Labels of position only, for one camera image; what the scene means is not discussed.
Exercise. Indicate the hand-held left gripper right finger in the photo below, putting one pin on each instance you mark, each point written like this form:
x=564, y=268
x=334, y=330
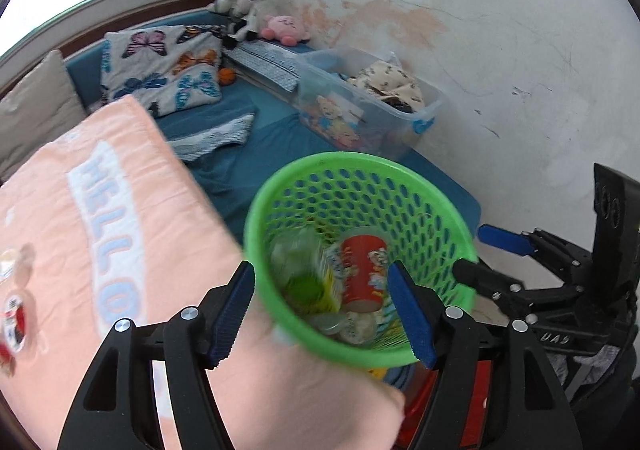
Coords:
x=410, y=315

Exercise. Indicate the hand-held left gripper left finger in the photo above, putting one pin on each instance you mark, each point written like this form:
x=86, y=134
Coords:
x=232, y=312

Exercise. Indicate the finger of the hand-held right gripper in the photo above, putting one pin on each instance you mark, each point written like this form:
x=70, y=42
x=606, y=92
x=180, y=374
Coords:
x=502, y=238
x=480, y=275

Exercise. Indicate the red paper cup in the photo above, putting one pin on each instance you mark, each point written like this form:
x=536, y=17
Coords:
x=362, y=275

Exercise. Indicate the small clear plastic cup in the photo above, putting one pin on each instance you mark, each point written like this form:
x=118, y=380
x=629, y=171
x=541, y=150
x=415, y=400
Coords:
x=331, y=325

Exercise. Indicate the small yellow carton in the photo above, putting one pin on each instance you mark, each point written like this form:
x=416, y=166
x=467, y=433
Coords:
x=332, y=287

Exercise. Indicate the clear plastic bag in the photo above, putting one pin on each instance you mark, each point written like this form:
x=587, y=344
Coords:
x=295, y=250

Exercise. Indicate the green plastic basket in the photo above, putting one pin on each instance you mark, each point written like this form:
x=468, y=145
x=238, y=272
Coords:
x=350, y=160

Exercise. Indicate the pink flower print blanket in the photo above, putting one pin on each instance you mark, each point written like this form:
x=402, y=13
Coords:
x=150, y=230

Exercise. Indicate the clear plastic storage box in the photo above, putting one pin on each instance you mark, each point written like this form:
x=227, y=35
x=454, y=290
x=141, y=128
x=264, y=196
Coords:
x=380, y=125

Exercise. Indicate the grey striped towel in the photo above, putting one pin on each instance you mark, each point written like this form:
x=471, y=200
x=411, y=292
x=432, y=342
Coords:
x=220, y=135

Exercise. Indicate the blue sofa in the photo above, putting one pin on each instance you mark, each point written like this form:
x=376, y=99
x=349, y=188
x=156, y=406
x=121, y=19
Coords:
x=270, y=130

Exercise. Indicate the cream patterned cloth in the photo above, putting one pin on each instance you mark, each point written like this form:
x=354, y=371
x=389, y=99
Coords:
x=387, y=82

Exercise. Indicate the clear wrapper red label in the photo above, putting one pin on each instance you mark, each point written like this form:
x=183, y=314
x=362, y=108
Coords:
x=14, y=325

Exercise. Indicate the small orange ball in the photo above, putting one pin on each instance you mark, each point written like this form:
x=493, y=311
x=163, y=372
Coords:
x=226, y=76

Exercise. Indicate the grey patterned folded cloth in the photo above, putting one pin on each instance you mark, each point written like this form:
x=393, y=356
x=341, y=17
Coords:
x=270, y=62

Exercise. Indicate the large butterfly print pillow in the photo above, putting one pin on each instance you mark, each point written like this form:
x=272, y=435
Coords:
x=160, y=70

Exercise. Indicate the beige cushion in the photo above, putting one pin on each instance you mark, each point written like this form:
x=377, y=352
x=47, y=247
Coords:
x=40, y=110

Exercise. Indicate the lying cow plush toy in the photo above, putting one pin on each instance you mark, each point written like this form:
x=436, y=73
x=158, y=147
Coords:
x=247, y=27

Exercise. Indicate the pink round plush toy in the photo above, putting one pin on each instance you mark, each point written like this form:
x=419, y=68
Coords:
x=285, y=27

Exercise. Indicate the small grey white plush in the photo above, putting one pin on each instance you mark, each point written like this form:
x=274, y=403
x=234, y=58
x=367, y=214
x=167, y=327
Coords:
x=224, y=2

